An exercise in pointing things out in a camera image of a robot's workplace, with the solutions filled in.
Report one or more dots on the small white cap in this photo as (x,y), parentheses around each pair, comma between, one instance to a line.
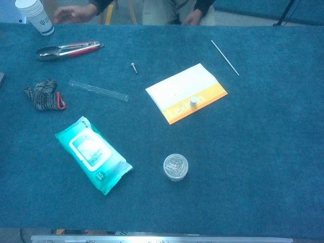
(193,101)

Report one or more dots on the clear glass test tube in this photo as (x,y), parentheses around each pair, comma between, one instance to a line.
(98,90)

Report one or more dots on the white orange Lexicon booklet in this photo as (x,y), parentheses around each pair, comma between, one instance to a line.
(182,87)

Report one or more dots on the clear round clip container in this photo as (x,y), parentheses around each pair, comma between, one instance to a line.
(176,167)

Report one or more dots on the small metal bolt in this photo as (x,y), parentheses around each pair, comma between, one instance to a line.
(134,67)

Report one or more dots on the teal wet wipes pack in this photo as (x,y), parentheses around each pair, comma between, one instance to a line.
(93,157)

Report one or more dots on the thin white rod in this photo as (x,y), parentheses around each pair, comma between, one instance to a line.
(225,58)

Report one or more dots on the blue table cloth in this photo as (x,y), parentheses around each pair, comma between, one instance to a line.
(253,152)

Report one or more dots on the seated person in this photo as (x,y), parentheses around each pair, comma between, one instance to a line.
(164,12)

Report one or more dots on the wooden chair legs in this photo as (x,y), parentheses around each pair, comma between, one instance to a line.
(132,14)

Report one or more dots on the red steel kitchen tongs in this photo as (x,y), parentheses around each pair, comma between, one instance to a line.
(76,49)

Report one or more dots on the grey knit work glove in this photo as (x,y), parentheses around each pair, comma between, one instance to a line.
(43,96)

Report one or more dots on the blue fabric covered bench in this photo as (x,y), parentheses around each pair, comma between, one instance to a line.
(253,10)

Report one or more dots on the white paper cup stack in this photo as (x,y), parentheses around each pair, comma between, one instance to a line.
(40,17)

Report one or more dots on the black tripod leg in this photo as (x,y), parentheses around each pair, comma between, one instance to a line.
(284,14)

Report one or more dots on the aluminium rail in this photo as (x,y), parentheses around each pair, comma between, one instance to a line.
(152,239)

